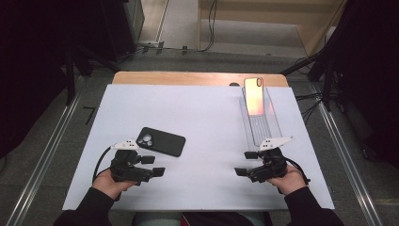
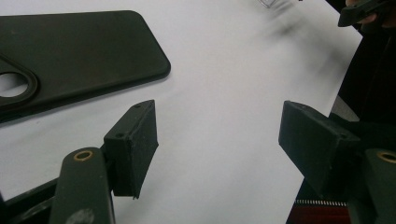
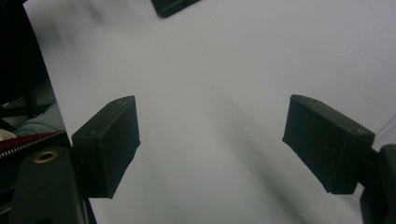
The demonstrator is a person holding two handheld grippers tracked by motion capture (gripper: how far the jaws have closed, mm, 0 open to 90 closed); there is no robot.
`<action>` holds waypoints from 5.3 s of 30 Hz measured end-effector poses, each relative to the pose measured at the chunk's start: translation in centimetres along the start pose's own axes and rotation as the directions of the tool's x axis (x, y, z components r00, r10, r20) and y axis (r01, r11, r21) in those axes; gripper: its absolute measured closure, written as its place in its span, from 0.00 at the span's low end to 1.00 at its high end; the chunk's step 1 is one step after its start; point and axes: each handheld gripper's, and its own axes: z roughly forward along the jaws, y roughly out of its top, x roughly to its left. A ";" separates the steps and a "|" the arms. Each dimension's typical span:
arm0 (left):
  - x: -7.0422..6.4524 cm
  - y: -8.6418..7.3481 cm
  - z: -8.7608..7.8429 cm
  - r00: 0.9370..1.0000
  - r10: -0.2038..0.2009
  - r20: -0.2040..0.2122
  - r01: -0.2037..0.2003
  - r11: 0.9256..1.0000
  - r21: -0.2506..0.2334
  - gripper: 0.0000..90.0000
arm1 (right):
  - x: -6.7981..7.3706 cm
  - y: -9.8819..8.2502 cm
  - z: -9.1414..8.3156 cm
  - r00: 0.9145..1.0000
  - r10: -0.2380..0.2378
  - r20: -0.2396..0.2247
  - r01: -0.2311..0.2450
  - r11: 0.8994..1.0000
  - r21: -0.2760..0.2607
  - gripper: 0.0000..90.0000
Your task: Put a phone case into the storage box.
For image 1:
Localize wooden table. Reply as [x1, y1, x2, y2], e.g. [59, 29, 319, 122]
[111, 71, 290, 88]

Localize right hand-held gripper black cable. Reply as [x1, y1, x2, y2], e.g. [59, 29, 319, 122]
[283, 156, 311, 185]

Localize hand-held gripper black cable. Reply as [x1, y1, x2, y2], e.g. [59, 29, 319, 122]
[91, 145, 114, 185]
[283, 156, 311, 185]

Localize left hand-held gripper black cable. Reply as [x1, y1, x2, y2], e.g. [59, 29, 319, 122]
[91, 145, 114, 185]

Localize person's left hand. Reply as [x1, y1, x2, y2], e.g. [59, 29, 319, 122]
[91, 169, 139, 201]

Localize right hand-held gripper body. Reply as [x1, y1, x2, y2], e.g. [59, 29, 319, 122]
[247, 136, 295, 184]

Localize white board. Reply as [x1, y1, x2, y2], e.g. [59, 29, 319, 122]
[61, 84, 335, 211]

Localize dark cabinet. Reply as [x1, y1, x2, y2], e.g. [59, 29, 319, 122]
[100, 0, 145, 60]

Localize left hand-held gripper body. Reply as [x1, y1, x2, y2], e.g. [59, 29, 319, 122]
[109, 139, 155, 186]

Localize person's right hand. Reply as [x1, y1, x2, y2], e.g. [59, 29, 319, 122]
[266, 164, 309, 196]

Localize black curtain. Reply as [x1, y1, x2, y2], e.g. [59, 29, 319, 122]
[326, 0, 399, 170]
[0, 0, 104, 158]

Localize black phone case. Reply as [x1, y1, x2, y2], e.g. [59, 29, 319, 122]
[136, 126, 186, 158]

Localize clear plastic tray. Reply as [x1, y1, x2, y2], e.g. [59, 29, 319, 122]
[239, 87, 285, 152]

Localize black stand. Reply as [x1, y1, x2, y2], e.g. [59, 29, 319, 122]
[280, 46, 333, 111]
[64, 46, 120, 106]

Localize light wooden shelf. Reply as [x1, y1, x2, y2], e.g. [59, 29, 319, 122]
[197, 0, 347, 56]

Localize hanging black cable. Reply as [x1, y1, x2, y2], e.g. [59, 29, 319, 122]
[136, 0, 219, 54]

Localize metal floor rail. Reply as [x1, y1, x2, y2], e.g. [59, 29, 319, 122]
[6, 74, 86, 226]
[310, 83, 384, 226]

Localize shiny orange phone case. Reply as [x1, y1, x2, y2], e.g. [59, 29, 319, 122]
[244, 76, 265, 117]

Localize black floor cables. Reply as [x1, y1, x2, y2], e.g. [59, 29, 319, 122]
[295, 92, 324, 125]

